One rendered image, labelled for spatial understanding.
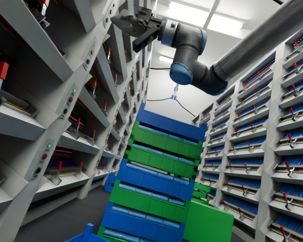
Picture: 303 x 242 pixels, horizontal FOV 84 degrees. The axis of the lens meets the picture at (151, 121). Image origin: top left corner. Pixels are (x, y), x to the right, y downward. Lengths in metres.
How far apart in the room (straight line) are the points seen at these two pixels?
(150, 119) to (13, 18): 0.50
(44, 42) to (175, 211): 0.67
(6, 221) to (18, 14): 0.50
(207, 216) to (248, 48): 0.88
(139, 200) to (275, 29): 0.69
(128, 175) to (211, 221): 0.64
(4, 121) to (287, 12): 0.72
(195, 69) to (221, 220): 0.85
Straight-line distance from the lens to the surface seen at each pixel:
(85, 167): 1.25
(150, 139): 0.68
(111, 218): 0.71
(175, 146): 0.70
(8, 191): 0.61
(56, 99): 0.60
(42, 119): 0.59
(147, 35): 0.70
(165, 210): 0.71
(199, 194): 2.20
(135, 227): 0.71
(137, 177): 0.68
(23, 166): 0.60
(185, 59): 0.64
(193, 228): 1.15
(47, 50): 0.52
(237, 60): 0.65
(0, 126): 0.47
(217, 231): 1.17
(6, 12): 0.44
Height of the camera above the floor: 0.32
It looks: 15 degrees up
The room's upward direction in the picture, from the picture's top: 17 degrees clockwise
